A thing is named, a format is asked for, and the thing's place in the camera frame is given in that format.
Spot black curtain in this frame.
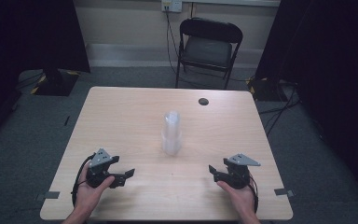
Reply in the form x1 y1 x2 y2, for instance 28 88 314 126
0 0 91 148
254 0 358 208

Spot black stand base, yellow tape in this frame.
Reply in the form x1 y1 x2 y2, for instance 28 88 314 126
30 68 81 97

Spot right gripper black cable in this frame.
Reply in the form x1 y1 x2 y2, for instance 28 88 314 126
246 175 260 215

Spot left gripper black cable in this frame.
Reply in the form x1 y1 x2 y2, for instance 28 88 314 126
70 152 98 208

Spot white wall outlet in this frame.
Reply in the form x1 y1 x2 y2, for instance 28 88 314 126
160 0 184 14

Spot dark stand base with cables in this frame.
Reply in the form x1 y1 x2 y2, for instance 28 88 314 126
247 77 290 103

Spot black floor cables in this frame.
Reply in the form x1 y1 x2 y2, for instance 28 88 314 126
257 81 303 138

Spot black folding chair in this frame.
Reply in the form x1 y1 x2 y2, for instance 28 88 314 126
174 17 244 91

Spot person's right hand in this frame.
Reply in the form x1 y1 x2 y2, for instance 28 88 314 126
215 180 258 219

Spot stack of clear plastic cups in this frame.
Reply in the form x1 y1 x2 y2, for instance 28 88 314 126
160 109 183 157

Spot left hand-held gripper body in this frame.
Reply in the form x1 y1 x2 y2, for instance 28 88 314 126
85 147 121 189

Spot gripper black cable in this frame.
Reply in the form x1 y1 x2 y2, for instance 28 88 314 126
70 152 98 208
246 175 260 215

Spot person's left hand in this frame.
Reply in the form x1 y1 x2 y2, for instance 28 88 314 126
74 162 117 216

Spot grey tape strip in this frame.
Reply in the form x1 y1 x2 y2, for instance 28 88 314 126
34 190 61 202
273 188 296 198

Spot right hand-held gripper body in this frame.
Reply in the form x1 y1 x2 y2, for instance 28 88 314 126
222 152 262 190

